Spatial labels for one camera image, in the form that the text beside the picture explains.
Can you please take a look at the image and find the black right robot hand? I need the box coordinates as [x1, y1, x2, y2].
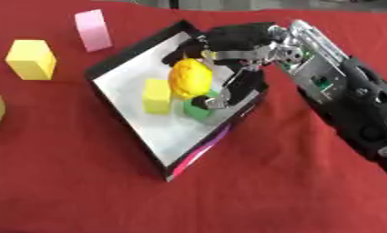
[161, 21, 286, 111]

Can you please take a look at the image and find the green block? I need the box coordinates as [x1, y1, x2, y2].
[181, 89, 222, 120]

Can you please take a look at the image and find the pink rectangular block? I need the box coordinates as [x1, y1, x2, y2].
[73, 8, 116, 54]

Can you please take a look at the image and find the large yellow block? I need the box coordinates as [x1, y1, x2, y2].
[3, 39, 59, 81]

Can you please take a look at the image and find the yellow rectangular block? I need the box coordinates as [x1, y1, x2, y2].
[142, 78, 174, 116]

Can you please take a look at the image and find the black box with white inside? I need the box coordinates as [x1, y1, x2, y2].
[85, 19, 271, 183]

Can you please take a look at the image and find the yellow toy fruit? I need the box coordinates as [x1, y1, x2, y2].
[168, 57, 216, 98]

